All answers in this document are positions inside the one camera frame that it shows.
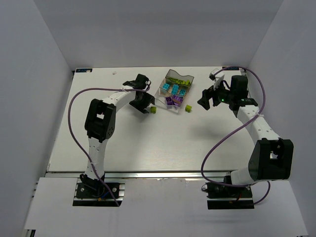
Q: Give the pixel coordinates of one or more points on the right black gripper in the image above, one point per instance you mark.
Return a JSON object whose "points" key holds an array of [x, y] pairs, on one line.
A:
{"points": [[211, 93]]}

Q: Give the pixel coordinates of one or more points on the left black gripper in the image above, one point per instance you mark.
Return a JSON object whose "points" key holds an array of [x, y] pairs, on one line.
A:
{"points": [[142, 101]]}

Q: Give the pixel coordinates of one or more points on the green small lego brick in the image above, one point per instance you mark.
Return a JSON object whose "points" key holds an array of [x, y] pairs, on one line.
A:
{"points": [[153, 110]]}

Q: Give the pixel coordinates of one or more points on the purple 2x4 lego plate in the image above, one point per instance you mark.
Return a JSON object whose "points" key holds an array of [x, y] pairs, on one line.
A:
{"points": [[177, 99]]}

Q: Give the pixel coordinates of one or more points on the green 2x4 lego brick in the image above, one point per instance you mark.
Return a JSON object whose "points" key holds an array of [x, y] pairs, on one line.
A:
{"points": [[173, 80]]}

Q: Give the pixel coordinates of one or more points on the small teal lego brick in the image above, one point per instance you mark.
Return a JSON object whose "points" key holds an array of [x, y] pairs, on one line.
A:
{"points": [[182, 92]]}

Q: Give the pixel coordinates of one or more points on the green sloped lego piece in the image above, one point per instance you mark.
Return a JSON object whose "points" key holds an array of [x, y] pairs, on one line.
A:
{"points": [[181, 82]]}

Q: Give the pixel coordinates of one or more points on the green curved lego piece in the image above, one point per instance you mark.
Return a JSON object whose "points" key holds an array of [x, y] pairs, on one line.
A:
{"points": [[187, 82]]}

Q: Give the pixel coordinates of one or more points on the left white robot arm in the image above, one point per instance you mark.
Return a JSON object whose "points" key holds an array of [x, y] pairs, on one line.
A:
{"points": [[100, 126]]}

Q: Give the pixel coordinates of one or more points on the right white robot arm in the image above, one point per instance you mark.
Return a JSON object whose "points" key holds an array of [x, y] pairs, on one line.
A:
{"points": [[271, 158]]}

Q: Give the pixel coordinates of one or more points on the clear plastic container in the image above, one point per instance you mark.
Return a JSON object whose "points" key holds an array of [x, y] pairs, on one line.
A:
{"points": [[160, 100]]}

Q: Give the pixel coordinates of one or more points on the right corner blue label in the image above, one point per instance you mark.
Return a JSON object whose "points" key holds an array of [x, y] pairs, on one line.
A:
{"points": [[230, 68]]}

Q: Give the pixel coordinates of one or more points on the corner blue label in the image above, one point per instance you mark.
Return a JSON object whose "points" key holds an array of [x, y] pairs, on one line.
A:
{"points": [[83, 70], [230, 68]]}

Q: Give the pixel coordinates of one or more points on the left corner blue label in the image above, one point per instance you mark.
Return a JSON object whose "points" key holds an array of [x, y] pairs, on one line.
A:
{"points": [[83, 70]]}

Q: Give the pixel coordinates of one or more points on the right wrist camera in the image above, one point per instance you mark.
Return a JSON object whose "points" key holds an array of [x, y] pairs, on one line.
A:
{"points": [[216, 76]]}

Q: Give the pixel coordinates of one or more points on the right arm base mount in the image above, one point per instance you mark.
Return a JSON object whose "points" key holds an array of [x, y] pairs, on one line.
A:
{"points": [[227, 198]]}

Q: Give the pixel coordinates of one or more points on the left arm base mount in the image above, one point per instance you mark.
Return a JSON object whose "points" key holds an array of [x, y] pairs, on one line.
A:
{"points": [[87, 197]]}

